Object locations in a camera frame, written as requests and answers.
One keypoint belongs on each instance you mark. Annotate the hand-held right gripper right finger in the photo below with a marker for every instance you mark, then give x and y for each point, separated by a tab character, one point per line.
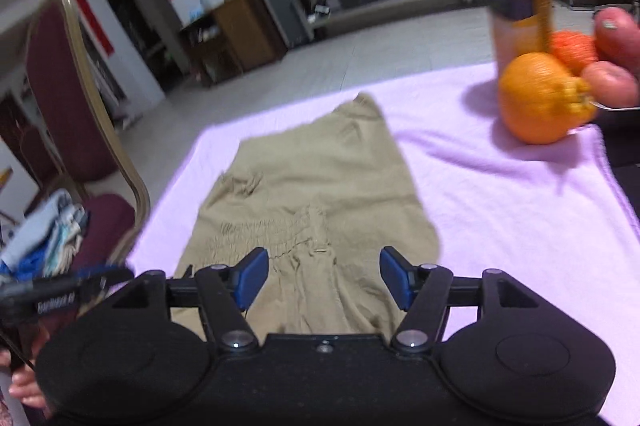
395	278

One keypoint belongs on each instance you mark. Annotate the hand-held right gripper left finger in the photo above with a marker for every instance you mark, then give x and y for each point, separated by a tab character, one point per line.
250	278

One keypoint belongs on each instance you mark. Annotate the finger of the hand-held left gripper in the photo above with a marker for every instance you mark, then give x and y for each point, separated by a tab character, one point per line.
102	273

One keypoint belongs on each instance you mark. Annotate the khaki pants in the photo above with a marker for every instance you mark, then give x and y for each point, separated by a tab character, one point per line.
310	176

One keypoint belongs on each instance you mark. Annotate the stack of folded clothes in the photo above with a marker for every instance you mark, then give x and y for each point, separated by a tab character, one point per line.
45	231

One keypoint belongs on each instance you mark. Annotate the person's left hand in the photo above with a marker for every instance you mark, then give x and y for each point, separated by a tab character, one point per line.
27	388

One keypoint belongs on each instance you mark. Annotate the purple towel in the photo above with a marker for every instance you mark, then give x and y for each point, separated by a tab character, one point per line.
500	216

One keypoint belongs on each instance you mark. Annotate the large knobbed orange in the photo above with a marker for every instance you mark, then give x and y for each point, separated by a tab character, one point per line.
540	101

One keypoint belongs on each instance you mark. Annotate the wooden cabinet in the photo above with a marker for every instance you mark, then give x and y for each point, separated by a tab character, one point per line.
240	36

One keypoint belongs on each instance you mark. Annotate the long red banner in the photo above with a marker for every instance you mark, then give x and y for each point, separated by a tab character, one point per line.
94	21

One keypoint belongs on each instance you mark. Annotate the orange netted fruit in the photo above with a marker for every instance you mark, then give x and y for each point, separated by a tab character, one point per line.
575	51

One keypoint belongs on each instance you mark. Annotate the red apple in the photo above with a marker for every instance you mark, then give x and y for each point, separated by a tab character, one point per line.
620	33
612	83

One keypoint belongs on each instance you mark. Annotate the maroon chair gold frame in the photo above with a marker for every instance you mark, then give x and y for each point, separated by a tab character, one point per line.
65	96

